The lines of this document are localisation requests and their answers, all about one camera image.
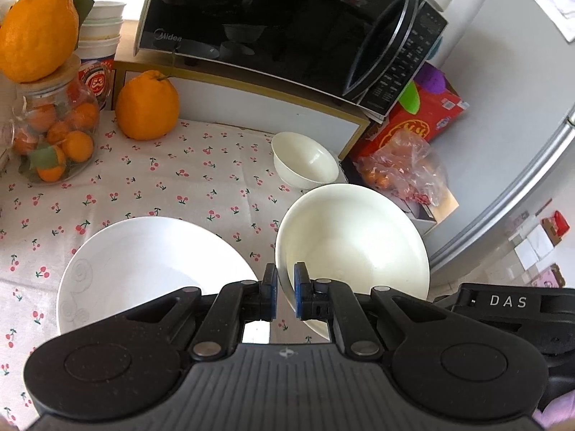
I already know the glass jar of small oranges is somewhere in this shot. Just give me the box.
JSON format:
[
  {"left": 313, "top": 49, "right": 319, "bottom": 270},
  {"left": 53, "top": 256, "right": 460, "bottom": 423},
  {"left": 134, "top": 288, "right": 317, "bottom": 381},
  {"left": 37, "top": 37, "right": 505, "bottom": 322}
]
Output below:
[{"left": 1, "top": 53, "right": 101, "bottom": 186}]

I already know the white embossed plate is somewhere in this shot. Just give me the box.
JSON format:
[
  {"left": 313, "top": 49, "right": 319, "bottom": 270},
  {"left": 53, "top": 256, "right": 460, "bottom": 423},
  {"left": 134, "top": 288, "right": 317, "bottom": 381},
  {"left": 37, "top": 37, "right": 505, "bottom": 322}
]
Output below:
[{"left": 56, "top": 216, "right": 260, "bottom": 338}]

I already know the cream cabinet with gold trim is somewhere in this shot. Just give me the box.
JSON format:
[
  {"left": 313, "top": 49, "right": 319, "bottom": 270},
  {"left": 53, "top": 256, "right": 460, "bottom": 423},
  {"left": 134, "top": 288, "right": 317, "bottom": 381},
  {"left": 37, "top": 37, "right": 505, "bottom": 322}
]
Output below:
[{"left": 111, "top": 57, "right": 372, "bottom": 162}]

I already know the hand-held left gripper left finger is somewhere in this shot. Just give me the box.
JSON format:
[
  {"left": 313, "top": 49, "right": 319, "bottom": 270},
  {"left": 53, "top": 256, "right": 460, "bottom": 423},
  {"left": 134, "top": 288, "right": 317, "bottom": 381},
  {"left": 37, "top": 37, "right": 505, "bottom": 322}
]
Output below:
[{"left": 126, "top": 263, "right": 280, "bottom": 362}]

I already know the red cardboard box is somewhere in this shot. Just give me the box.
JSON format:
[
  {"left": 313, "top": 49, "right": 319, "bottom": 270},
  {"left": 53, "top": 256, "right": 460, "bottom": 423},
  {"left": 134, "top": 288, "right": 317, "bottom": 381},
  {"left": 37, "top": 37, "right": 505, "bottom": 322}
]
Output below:
[{"left": 351, "top": 82, "right": 470, "bottom": 164}]

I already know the large orange with leaves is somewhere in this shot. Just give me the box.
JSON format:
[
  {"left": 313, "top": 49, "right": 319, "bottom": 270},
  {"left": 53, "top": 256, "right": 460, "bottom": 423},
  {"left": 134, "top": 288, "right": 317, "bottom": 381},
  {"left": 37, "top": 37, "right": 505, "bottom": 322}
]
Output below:
[{"left": 0, "top": 0, "right": 98, "bottom": 84}]

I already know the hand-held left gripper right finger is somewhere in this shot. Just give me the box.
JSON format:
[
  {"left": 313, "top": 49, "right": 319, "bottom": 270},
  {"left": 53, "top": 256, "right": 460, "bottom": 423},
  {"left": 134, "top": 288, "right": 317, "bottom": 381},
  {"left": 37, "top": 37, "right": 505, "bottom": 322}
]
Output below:
[{"left": 293, "top": 261, "right": 450, "bottom": 361}]

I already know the cherry print tablecloth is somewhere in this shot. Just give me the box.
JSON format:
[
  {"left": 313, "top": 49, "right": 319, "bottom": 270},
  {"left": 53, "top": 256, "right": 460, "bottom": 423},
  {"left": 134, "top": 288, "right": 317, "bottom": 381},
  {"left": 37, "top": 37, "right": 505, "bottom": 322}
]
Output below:
[{"left": 0, "top": 108, "right": 355, "bottom": 428}]

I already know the grey refrigerator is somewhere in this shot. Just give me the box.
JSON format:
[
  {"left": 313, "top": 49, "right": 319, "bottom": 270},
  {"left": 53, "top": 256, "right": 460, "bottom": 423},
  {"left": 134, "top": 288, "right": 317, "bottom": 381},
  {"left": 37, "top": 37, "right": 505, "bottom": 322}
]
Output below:
[{"left": 422, "top": 0, "right": 575, "bottom": 271}]

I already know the stack of white cups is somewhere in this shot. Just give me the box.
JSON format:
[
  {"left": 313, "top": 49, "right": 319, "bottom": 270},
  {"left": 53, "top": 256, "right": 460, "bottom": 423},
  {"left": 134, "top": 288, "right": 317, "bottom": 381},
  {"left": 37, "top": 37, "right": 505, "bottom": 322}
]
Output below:
[{"left": 78, "top": 1, "right": 128, "bottom": 62}]

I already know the dark cardboard box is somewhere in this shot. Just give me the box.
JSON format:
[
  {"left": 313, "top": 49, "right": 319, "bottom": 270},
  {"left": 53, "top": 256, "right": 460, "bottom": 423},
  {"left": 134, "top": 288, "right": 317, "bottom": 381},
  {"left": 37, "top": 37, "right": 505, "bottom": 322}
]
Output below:
[{"left": 397, "top": 186, "right": 460, "bottom": 238}]

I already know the green silicone item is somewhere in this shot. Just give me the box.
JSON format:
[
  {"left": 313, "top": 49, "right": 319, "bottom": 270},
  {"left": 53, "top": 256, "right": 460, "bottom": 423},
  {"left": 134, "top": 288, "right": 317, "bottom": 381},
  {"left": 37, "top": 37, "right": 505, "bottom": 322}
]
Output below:
[{"left": 401, "top": 80, "right": 421, "bottom": 114}]

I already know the red instant noodle cup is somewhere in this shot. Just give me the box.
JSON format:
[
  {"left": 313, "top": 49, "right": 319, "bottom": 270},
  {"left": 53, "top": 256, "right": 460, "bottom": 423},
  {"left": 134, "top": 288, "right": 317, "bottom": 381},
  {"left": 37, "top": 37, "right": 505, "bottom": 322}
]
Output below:
[{"left": 78, "top": 57, "right": 114, "bottom": 112}]

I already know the small cream bowl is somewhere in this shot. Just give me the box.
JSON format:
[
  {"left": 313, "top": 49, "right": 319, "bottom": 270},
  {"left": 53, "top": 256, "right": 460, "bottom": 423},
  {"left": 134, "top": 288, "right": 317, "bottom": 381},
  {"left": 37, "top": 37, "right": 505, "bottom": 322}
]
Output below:
[{"left": 271, "top": 131, "right": 341, "bottom": 191}]

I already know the black microwave oven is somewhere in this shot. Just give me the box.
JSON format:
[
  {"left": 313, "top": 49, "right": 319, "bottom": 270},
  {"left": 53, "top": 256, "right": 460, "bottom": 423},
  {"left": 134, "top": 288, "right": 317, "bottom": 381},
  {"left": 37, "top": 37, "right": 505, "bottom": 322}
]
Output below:
[{"left": 134, "top": 0, "right": 450, "bottom": 123}]

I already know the plastic bag of oranges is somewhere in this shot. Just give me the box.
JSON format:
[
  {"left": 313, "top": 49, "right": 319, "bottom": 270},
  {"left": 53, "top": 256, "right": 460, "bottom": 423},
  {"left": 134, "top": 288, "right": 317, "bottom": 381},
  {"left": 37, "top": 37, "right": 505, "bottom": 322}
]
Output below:
[{"left": 354, "top": 131, "right": 450, "bottom": 208}]

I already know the large cream bowl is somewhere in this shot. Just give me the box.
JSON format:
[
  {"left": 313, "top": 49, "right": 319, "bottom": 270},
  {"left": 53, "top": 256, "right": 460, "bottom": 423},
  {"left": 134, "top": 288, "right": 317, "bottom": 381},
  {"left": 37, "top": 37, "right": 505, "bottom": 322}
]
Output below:
[{"left": 274, "top": 184, "right": 431, "bottom": 343}]

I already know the purple silicone item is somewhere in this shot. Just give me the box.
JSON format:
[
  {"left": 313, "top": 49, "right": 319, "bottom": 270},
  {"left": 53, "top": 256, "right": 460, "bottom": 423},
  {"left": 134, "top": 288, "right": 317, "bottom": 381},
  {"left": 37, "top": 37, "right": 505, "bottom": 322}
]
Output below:
[{"left": 413, "top": 62, "right": 446, "bottom": 93}]

